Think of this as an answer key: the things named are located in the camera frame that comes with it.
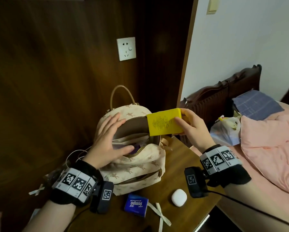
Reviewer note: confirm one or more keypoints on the person's right hand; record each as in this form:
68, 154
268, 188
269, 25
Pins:
197, 130

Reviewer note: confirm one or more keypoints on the person's left hand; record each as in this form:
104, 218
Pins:
103, 144

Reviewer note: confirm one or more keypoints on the purple tissue pack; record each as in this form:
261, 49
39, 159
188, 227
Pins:
136, 148

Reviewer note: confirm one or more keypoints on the yellow box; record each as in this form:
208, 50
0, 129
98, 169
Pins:
163, 123

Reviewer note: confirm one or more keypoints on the beige horse-print backpack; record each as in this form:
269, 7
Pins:
134, 166

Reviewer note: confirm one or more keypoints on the blue pocket tissue pack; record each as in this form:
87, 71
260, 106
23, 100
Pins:
136, 205

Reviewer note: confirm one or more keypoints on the person's right forearm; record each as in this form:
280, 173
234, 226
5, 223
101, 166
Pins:
255, 202

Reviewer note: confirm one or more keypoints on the white plastic bag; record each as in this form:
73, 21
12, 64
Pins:
225, 134

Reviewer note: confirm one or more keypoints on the dark wooden bed headboard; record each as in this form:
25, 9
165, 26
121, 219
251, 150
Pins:
214, 99

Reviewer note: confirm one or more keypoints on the right marker wristband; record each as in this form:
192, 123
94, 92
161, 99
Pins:
219, 159

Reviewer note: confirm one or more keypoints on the marker wristband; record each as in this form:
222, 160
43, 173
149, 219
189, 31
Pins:
74, 182
219, 159

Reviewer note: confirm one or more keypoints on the left marker wristband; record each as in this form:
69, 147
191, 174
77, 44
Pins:
74, 182

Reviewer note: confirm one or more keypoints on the clear bag with dark contents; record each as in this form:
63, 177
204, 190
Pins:
55, 175

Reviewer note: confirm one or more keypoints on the blue plaid pillow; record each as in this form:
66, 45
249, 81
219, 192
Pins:
258, 105

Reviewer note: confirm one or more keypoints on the white earbuds case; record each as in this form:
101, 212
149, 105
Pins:
179, 198

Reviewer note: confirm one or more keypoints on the pink quilt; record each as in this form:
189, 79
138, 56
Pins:
272, 152

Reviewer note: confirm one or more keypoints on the small white ribbon cross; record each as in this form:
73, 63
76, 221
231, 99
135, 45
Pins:
38, 190

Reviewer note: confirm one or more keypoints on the large white ribbon cross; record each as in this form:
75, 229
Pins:
160, 215

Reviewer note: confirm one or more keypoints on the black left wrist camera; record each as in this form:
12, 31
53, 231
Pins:
105, 195

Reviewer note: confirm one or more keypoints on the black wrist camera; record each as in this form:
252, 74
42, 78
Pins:
192, 181
105, 195

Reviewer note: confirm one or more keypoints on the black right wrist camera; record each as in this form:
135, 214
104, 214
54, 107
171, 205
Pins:
192, 181

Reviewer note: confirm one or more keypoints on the white wall socket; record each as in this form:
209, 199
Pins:
126, 49

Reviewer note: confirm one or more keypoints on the beige light switch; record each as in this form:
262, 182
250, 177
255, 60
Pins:
213, 5

